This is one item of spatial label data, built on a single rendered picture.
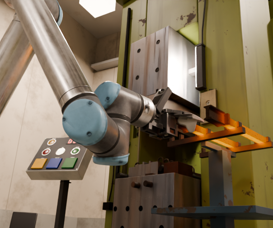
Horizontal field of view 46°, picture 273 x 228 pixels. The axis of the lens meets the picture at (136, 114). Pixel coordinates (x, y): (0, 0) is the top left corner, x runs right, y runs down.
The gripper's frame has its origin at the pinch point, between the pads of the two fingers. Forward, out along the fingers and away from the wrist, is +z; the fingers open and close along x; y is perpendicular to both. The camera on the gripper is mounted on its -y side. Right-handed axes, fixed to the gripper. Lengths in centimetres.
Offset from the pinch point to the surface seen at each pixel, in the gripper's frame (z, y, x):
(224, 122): 2.5, 1.4, 13.2
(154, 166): 32, 4, -44
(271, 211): 15.7, 27.4, 20.0
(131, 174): 32, 7, -59
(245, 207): 5.6, 26.9, 16.8
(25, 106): 128, -156, -433
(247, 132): 17.3, 1.1, 13.4
